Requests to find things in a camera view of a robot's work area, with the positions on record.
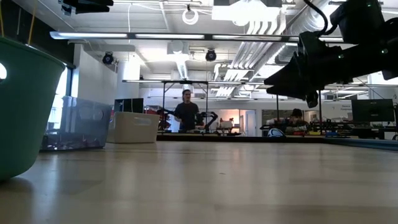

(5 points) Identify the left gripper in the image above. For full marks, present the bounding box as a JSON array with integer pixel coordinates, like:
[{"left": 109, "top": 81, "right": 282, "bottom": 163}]
[{"left": 58, "top": 0, "right": 114, "bottom": 16}]

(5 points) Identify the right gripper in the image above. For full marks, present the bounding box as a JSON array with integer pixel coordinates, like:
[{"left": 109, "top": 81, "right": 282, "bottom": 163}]
[{"left": 263, "top": 30, "right": 346, "bottom": 109}]

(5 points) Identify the green plastic bin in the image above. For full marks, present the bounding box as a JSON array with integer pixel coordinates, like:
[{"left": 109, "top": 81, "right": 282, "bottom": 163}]
[{"left": 0, "top": 35, "right": 67, "bottom": 182}]

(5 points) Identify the beige plastic bin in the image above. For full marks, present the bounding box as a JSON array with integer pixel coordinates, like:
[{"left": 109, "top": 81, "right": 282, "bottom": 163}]
[{"left": 107, "top": 111, "right": 160, "bottom": 144}]

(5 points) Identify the LED light bar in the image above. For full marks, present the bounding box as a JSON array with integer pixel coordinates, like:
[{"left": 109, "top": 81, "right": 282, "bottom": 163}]
[{"left": 49, "top": 30, "right": 345, "bottom": 44}]

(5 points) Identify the black computer monitor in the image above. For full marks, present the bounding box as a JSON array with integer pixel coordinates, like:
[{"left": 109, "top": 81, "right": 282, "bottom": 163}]
[{"left": 351, "top": 98, "right": 394, "bottom": 124}]

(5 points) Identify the black cabinet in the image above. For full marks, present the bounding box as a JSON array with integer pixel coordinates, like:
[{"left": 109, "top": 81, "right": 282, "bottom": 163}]
[{"left": 113, "top": 98, "right": 144, "bottom": 113}]

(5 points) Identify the clear grey plastic bin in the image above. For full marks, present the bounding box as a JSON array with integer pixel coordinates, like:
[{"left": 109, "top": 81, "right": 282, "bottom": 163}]
[{"left": 40, "top": 95, "right": 113, "bottom": 152}]

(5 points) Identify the round metal duct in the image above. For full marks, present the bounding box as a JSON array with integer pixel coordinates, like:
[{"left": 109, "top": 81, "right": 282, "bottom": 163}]
[{"left": 273, "top": 0, "right": 333, "bottom": 65}]

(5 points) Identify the black background rig frame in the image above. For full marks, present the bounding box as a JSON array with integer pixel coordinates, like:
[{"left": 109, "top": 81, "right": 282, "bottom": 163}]
[
  {"left": 275, "top": 90, "right": 324, "bottom": 133},
  {"left": 162, "top": 80, "right": 210, "bottom": 134}
]

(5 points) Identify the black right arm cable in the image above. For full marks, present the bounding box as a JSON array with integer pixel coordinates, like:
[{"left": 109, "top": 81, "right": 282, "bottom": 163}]
[{"left": 303, "top": 0, "right": 339, "bottom": 37}]

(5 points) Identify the black aluminium rig frame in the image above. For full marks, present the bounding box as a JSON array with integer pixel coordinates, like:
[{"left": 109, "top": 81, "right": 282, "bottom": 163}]
[{"left": 157, "top": 133, "right": 398, "bottom": 151}]

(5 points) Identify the white cable coil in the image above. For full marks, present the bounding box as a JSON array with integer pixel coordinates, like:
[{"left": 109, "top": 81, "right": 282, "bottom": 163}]
[{"left": 182, "top": 8, "right": 200, "bottom": 26}]

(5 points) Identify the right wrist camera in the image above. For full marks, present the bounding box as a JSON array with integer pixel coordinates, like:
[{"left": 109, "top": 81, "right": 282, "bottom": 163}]
[{"left": 329, "top": 0, "right": 386, "bottom": 45}]

